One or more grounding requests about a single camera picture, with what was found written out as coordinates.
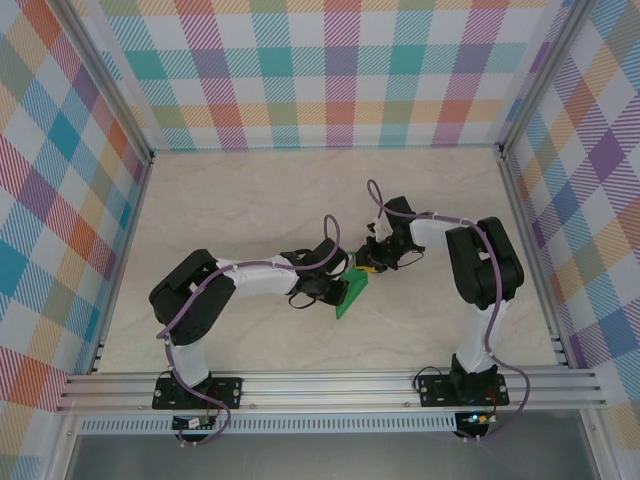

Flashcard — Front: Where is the aluminium table side rail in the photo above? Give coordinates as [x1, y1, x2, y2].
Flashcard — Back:
[497, 149, 574, 371]
[87, 152, 156, 376]

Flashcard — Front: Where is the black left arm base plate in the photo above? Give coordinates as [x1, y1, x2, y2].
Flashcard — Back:
[152, 375, 244, 412]

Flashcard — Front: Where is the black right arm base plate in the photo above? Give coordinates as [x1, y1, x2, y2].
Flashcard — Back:
[416, 372, 511, 409]

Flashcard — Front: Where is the small black circuit board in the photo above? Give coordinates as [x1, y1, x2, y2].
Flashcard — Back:
[171, 414, 217, 431]

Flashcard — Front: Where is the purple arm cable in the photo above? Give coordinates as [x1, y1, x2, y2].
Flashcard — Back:
[366, 179, 531, 444]
[157, 214, 344, 448]

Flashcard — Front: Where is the circuit board with green light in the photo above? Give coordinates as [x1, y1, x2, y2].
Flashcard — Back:
[457, 412, 494, 429]

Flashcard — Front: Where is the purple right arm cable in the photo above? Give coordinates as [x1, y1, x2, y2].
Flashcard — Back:
[366, 179, 531, 444]

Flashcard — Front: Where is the grey metal sheet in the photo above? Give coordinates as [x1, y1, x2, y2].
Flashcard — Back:
[49, 414, 609, 480]

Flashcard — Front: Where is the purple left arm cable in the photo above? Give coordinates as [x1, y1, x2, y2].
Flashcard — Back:
[157, 214, 344, 448]

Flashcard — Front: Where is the aluminium frame post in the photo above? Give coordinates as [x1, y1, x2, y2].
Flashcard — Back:
[492, 0, 601, 161]
[49, 0, 156, 169]

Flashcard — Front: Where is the green paper sheet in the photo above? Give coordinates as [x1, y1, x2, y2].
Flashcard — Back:
[334, 252, 371, 320]

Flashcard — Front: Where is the aluminium mounting rail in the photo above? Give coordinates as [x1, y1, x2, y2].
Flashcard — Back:
[54, 368, 609, 414]

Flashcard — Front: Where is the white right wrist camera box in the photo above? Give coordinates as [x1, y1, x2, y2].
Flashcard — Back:
[368, 217, 394, 241]

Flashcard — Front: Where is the slotted grey cable duct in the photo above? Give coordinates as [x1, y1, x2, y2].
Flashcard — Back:
[78, 413, 459, 435]

